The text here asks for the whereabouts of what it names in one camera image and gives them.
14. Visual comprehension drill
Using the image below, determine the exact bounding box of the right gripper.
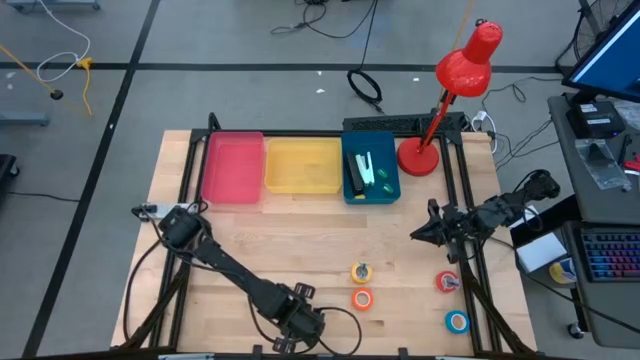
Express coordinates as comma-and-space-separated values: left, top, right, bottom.
410, 198, 489, 264

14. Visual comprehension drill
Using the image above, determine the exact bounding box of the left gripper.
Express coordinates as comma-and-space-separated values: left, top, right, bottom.
269, 281, 327, 355

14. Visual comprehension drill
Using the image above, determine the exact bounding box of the orange tape roll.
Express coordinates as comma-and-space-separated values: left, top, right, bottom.
350, 287, 376, 312

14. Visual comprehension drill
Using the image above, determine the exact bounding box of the yellow tape roll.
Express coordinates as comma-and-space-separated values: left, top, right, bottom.
350, 261, 375, 285

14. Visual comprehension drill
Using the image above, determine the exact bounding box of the blue tape roll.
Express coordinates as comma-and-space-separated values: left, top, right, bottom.
444, 309, 472, 336

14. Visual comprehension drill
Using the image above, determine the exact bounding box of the red tape roll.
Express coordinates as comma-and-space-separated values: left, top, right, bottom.
434, 269, 462, 295

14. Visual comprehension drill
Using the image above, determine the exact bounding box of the mint white stapler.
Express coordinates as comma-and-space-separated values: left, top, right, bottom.
355, 150, 377, 187

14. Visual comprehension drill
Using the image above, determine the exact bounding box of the black stapler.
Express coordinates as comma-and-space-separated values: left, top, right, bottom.
345, 151, 367, 197

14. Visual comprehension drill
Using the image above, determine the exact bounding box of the blue plastic bin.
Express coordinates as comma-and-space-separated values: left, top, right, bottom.
341, 130, 402, 206

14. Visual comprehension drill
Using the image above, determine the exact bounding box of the white cardboard box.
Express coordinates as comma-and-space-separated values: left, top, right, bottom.
514, 231, 569, 274

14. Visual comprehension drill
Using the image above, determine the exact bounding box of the white power adapter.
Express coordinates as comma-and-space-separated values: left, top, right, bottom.
471, 109, 500, 155

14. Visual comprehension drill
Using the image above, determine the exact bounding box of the yellow and blue roll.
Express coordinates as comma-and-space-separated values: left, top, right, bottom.
548, 256, 579, 286

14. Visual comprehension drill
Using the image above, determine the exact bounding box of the yellow plastic bin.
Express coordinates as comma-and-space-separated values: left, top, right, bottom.
263, 137, 344, 195

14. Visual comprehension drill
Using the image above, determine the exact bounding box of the grey side desk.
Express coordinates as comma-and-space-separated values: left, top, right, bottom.
547, 92, 640, 349

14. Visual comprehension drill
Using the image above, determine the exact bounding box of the red desk lamp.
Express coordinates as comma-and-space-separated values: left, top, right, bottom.
396, 18, 505, 178

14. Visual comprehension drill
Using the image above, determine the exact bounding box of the pink plastic bin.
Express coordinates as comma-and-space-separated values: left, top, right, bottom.
200, 130, 266, 205

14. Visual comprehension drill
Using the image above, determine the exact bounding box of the backlit colourful keyboard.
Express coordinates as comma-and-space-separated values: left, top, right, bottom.
579, 227, 640, 284

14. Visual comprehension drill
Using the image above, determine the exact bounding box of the clear plastic bag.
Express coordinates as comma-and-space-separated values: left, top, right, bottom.
574, 138, 633, 192

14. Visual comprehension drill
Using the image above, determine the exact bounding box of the black mini computer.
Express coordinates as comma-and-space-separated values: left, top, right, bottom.
565, 100, 627, 140

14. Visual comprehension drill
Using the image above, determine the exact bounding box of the black marker pen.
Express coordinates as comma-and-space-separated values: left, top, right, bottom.
618, 133, 632, 166

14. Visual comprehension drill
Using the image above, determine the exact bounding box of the computer monitor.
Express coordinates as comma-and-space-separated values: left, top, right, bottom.
561, 0, 640, 105

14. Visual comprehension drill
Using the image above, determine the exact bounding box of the black floor fan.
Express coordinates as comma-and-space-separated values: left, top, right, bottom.
553, 0, 634, 76

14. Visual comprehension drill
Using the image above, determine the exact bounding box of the black chair base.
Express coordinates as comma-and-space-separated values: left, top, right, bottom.
0, 153, 21, 201

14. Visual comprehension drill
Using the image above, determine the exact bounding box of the grey cart leg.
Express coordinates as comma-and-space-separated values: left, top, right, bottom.
4, 0, 101, 12
0, 112, 50, 127

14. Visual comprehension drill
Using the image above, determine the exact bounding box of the black coiled cable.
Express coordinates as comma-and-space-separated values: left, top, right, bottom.
346, 0, 385, 115

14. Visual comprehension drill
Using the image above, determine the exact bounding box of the black aluminium table frame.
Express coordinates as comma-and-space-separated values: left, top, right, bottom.
118, 112, 539, 360

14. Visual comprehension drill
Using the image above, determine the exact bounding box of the yellow hanging cable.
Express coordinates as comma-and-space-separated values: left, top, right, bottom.
439, 0, 476, 104

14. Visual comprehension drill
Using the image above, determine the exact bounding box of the black tangled cable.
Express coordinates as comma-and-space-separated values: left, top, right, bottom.
270, 0, 379, 41

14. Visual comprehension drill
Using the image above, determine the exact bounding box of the yellow floor cord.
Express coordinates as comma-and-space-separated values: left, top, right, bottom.
0, 42, 96, 118

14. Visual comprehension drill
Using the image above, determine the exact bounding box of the white floor cable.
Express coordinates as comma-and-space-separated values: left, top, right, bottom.
35, 0, 93, 84

